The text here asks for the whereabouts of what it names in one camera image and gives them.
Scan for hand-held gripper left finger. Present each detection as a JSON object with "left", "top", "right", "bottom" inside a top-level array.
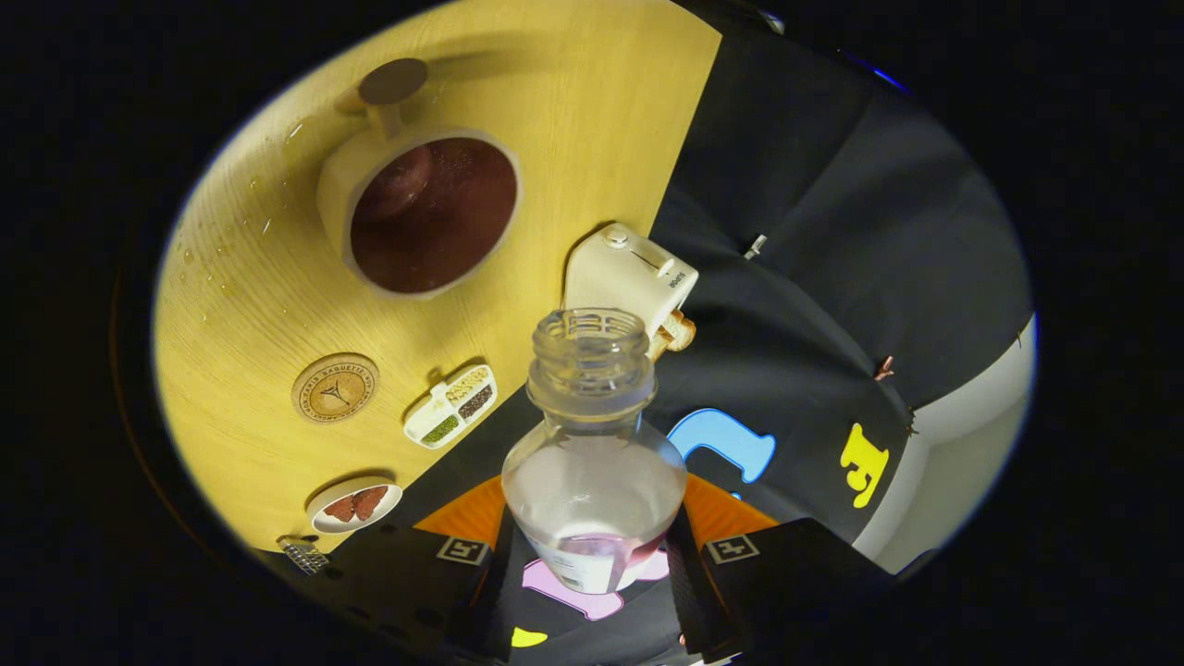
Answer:
[{"left": 277, "top": 476, "right": 510, "bottom": 662}]

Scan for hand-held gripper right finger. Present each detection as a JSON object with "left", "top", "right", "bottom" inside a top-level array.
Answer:
[{"left": 666, "top": 476, "right": 894, "bottom": 662}]

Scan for round wooden coaster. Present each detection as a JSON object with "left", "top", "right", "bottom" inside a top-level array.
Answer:
[{"left": 291, "top": 352, "right": 380, "bottom": 425}]

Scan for clear plastic juice bottle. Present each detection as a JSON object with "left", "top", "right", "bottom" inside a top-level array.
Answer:
[{"left": 500, "top": 308, "right": 688, "bottom": 596}]

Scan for beige cup with wooden handle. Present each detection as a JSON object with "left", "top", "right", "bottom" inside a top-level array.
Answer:
[{"left": 316, "top": 57, "right": 523, "bottom": 301}]

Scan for round white plate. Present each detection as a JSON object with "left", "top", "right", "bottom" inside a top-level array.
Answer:
[{"left": 306, "top": 475, "right": 404, "bottom": 535}]

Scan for white divided dish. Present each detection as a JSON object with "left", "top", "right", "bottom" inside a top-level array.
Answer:
[{"left": 403, "top": 364, "right": 499, "bottom": 450}]

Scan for black backdrop cloth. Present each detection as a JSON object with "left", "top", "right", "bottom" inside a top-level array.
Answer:
[{"left": 398, "top": 0, "right": 1032, "bottom": 666}]

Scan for cream toaster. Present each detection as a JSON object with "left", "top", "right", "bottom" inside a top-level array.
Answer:
[{"left": 562, "top": 223, "right": 700, "bottom": 339}]

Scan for wooden table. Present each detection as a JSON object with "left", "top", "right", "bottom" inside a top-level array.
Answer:
[{"left": 153, "top": 0, "right": 722, "bottom": 556}]

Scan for wire mesh holder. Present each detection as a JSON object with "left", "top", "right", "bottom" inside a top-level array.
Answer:
[{"left": 276, "top": 534, "right": 330, "bottom": 576}]

